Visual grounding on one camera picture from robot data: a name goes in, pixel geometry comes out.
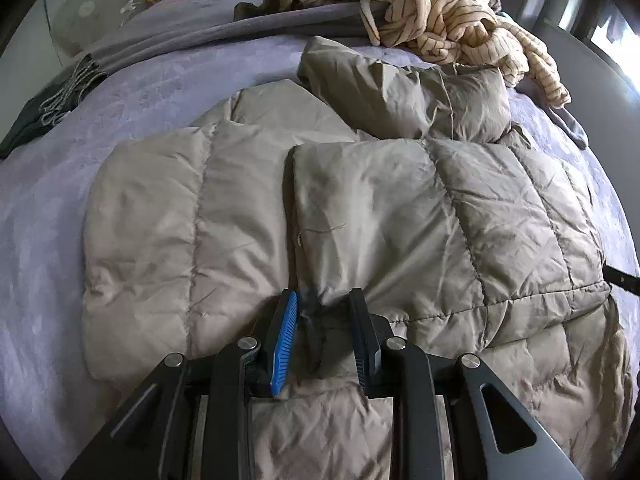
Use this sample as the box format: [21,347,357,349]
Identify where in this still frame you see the beige puffer jacket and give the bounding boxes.
[82,38,634,479]

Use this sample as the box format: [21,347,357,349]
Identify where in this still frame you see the lavender embossed bedspread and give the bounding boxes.
[0,34,632,466]

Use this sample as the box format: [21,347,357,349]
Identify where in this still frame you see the window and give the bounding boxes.
[559,0,639,91]

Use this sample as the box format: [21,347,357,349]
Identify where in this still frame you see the cream striped knit garment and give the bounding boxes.
[360,0,570,107]

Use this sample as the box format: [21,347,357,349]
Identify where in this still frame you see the dark green fringed scarf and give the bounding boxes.
[1,54,107,160]

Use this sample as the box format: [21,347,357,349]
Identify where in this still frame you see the grey blanket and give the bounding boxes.
[82,0,366,74]

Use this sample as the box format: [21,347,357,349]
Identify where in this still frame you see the white fan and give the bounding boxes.
[51,0,122,58]

